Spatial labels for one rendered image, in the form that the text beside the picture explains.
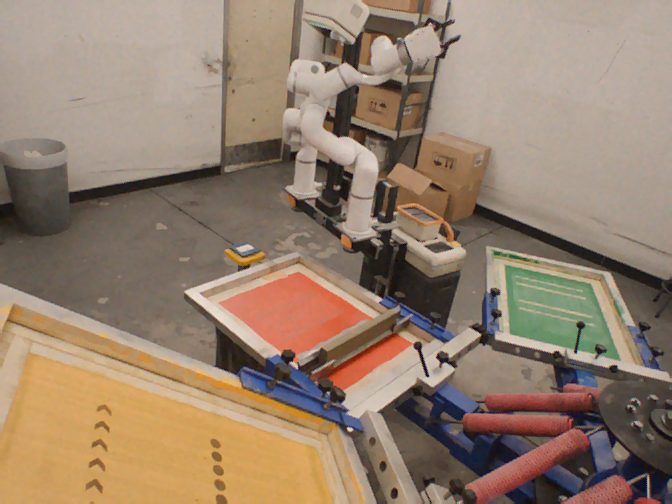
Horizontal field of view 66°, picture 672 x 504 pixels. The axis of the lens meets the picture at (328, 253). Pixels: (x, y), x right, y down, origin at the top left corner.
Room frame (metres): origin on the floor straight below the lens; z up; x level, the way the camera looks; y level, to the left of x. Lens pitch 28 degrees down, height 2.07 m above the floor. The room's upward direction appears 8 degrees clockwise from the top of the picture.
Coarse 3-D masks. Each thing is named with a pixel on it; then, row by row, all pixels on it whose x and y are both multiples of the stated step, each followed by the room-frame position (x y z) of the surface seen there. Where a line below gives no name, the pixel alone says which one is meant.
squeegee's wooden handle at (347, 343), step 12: (396, 312) 1.53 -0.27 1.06; (372, 324) 1.43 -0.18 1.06; (384, 324) 1.48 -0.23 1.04; (348, 336) 1.35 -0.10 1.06; (360, 336) 1.38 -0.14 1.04; (372, 336) 1.43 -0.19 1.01; (324, 348) 1.27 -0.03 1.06; (336, 348) 1.29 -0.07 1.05; (348, 348) 1.34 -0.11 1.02; (324, 360) 1.26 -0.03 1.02; (336, 360) 1.30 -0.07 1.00
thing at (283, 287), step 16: (272, 288) 1.73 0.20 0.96; (288, 288) 1.75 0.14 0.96; (304, 288) 1.76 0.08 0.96; (320, 288) 1.78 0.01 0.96; (336, 304) 1.68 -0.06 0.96; (336, 320) 1.57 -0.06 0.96; (352, 320) 1.59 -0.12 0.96; (400, 336) 1.53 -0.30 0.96; (368, 352) 1.41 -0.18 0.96; (384, 352) 1.43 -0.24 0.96; (400, 352) 1.44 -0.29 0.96
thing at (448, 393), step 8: (448, 384) 1.21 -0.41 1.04; (424, 392) 1.19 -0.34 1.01; (440, 392) 1.17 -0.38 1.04; (448, 392) 1.17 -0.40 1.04; (456, 392) 1.18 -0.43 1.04; (432, 400) 1.17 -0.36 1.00; (448, 400) 1.14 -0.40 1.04; (456, 400) 1.14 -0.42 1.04; (464, 400) 1.15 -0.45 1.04; (472, 400) 1.15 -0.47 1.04; (448, 408) 1.13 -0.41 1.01; (456, 408) 1.12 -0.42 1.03; (464, 408) 1.11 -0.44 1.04; (472, 408) 1.12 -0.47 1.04; (456, 416) 1.12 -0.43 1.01
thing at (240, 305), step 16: (256, 288) 1.72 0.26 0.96; (224, 304) 1.58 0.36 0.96; (240, 304) 1.59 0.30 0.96; (256, 304) 1.61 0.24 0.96; (256, 320) 1.51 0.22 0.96; (272, 336) 1.43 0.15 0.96; (304, 336) 1.45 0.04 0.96; (320, 336) 1.47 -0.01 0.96; (336, 368) 1.31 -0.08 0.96; (352, 368) 1.32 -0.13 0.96; (368, 368) 1.33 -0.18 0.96; (336, 384) 1.24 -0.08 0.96; (352, 384) 1.24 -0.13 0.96
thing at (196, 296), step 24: (264, 264) 1.85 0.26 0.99; (288, 264) 1.92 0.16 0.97; (312, 264) 1.91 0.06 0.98; (192, 288) 1.60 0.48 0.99; (216, 288) 1.64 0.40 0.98; (360, 288) 1.76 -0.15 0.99; (216, 312) 1.47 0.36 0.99; (384, 312) 1.65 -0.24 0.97; (240, 336) 1.36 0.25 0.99; (432, 336) 1.51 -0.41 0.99; (264, 360) 1.27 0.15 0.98; (408, 360) 1.36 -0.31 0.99; (384, 384) 1.23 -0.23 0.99
